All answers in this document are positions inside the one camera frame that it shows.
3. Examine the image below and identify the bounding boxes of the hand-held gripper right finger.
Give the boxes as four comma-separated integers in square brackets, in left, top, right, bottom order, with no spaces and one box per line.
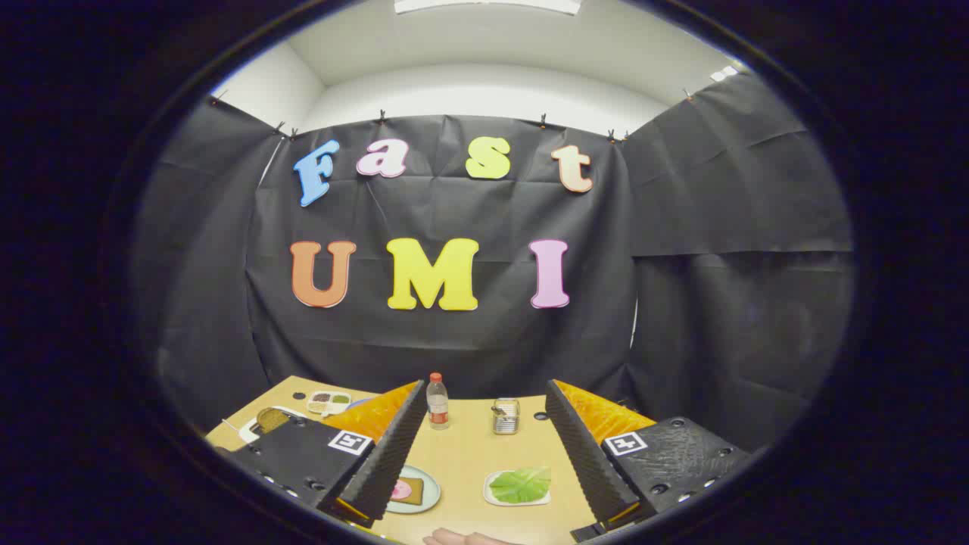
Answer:
[545,379,752,543]

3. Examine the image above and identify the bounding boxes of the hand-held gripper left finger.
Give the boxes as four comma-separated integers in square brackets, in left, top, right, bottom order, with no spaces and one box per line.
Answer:
[216,380,429,529]

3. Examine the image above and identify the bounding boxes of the green lettuce leaf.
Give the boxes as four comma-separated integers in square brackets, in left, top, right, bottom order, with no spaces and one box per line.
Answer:
[491,468,552,504]

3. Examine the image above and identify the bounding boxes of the pale green round plate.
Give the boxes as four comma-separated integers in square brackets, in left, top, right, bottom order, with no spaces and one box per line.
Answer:
[385,465,441,515]

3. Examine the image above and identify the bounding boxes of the clear plastic water bottle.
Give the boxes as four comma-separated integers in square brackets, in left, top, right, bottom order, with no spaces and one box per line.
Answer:
[426,372,450,431]

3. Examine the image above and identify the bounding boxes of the white divided seasoning tray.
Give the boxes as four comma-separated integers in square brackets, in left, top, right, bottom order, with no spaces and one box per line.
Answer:
[307,391,353,416]

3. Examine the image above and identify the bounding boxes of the white square plate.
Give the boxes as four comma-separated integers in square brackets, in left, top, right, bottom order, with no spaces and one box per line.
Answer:
[483,468,552,507]

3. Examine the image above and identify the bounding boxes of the white toaster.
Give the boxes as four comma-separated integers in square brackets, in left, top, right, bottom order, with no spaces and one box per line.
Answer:
[238,406,307,444]

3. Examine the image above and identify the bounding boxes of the long ceiling light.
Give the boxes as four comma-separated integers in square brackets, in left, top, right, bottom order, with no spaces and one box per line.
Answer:
[394,0,582,16]

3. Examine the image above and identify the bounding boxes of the wire mesh utensil holder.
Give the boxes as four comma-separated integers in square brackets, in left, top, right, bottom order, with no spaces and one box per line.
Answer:
[492,398,521,435]

